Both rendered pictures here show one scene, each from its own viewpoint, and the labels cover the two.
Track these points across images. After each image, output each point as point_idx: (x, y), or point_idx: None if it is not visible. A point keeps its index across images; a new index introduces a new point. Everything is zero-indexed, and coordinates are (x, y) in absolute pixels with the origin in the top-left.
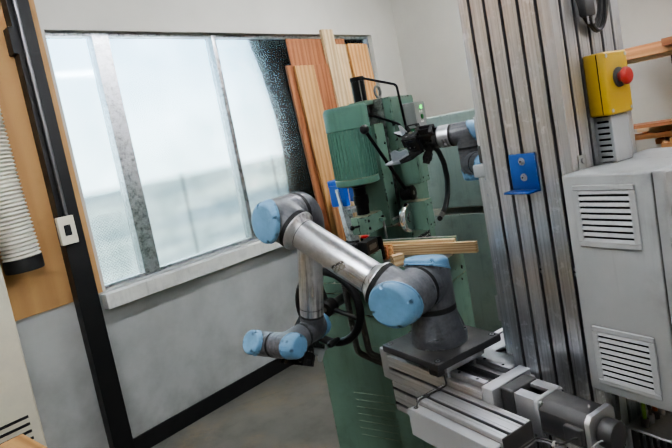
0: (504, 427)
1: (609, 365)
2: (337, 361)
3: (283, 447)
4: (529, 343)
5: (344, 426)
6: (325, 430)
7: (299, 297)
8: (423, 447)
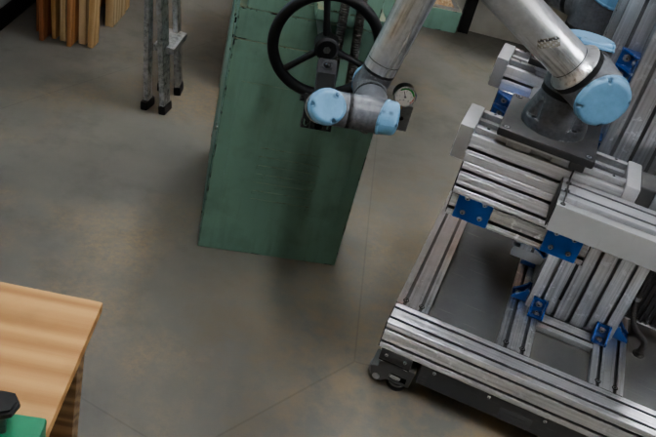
0: None
1: None
2: (250, 106)
3: (66, 209)
4: (632, 138)
5: (224, 188)
6: (115, 182)
7: (382, 47)
8: (336, 214)
